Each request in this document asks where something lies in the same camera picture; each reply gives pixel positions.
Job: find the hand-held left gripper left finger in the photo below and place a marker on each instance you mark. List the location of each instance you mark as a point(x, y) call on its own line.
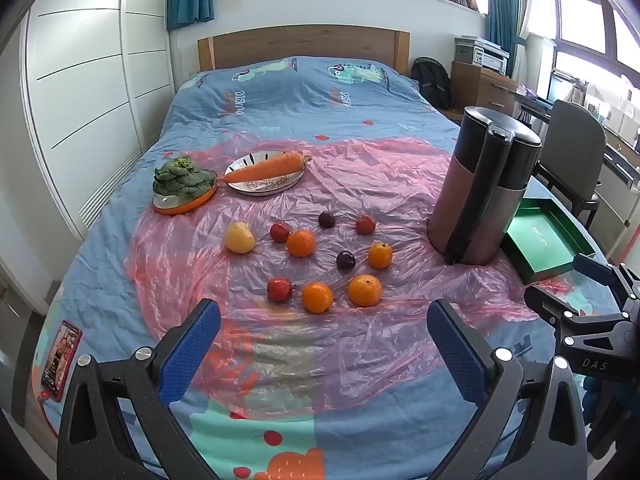
point(192, 355)

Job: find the red smartphone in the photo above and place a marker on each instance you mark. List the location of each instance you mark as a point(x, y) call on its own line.
point(60, 360)

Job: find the red apple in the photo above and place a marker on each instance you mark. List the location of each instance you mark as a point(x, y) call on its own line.
point(365, 224)
point(278, 290)
point(280, 231)

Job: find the pink plastic sheet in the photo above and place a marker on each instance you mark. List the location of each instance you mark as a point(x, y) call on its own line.
point(380, 170)

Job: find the grey box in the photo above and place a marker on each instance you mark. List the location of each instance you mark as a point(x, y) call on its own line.
point(465, 50)

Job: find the black backpack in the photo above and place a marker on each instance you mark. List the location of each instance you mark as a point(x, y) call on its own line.
point(430, 80)

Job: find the computer monitor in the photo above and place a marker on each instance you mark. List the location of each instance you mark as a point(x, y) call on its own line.
point(560, 90)

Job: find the grey chair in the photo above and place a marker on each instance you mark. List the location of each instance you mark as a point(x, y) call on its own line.
point(570, 145)

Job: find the dark plum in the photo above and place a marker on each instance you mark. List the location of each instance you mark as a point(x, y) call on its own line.
point(345, 260)
point(326, 219)

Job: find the black and steel kettle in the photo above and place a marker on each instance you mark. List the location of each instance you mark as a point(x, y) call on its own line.
point(470, 195)

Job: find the wooden headboard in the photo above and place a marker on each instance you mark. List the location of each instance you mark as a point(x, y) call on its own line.
point(300, 42)

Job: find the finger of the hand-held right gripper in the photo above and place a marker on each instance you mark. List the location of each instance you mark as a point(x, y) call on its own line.
point(550, 302)
point(595, 267)

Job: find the wooden drawer cabinet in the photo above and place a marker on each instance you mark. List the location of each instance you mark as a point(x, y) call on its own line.
point(485, 90)

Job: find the white bedside cabinet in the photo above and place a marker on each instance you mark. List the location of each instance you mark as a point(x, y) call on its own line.
point(25, 280)

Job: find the white patterned plate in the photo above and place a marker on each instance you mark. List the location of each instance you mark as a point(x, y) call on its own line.
point(265, 187)

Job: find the green bok choy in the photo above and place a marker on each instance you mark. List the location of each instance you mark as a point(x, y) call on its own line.
point(180, 177)

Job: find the yellow mango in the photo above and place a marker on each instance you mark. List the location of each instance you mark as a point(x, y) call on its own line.
point(240, 237)

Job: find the brown framed window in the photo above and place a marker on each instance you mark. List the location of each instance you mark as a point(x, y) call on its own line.
point(575, 20)

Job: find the orange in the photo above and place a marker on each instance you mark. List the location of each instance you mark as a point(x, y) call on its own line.
point(380, 255)
point(317, 297)
point(301, 243)
point(365, 290)

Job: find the carrot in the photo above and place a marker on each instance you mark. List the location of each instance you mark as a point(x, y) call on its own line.
point(265, 166)

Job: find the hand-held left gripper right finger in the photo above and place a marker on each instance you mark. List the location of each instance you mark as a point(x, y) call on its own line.
point(460, 355)

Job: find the white wardrobe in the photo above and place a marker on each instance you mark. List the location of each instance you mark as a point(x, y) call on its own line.
point(90, 85)

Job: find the green tray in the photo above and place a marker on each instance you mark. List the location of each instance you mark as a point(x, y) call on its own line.
point(540, 235)

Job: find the white sheer curtain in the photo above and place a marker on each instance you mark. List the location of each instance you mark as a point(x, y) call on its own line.
point(525, 15)

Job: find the orange plate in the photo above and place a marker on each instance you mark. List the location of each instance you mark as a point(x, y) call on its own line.
point(192, 204)

